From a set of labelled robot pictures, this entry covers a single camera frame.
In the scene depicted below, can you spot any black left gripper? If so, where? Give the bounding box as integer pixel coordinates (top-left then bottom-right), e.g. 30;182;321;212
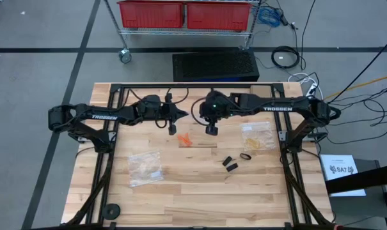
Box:
161;93;190;135

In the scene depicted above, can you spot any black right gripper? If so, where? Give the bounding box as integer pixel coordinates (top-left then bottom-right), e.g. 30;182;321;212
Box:
200;90;232;135

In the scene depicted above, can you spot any clear plastic zip bag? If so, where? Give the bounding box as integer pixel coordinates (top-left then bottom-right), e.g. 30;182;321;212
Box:
240;121;277;151
127;149;164;188

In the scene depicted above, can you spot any black perforated box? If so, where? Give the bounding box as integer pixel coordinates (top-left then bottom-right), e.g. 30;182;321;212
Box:
172;50;260;82

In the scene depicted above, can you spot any red plastic bin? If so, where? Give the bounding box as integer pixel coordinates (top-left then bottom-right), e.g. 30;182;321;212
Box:
117;0;185;29
186;1;252;32

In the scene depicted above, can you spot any white power strip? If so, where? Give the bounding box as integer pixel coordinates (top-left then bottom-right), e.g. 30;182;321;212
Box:
304;82;319;100

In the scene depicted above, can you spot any black round disc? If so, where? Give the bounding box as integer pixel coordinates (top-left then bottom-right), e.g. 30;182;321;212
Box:
102;203;121;220

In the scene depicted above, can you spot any white printed paper sheet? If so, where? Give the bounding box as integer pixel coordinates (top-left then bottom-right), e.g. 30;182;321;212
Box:
320;154;367;197

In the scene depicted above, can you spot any black bar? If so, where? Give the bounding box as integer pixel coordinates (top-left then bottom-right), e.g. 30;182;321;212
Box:
325;162;387;195

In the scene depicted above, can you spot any dark grey side table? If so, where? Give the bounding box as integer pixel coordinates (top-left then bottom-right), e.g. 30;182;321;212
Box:
329;158;387;230

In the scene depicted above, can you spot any black aluminium table frame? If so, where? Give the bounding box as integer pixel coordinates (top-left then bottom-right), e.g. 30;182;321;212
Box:
65;82;333;230

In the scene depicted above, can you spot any coiled black cable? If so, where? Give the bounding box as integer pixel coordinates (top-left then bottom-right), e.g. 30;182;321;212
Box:
271;45;301;70

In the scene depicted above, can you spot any chrome wire shelf cart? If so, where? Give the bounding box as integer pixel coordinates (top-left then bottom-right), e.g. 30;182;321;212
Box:
103;0;263;64

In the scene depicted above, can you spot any white cable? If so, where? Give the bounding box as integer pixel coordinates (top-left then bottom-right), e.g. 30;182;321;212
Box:
288;72;324;102

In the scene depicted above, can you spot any blue cable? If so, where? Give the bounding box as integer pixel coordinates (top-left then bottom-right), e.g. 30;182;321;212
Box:
257;6;282;28

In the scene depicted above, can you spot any yellow floor cable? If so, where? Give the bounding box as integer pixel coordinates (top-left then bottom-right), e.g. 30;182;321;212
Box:
322;73;387;102

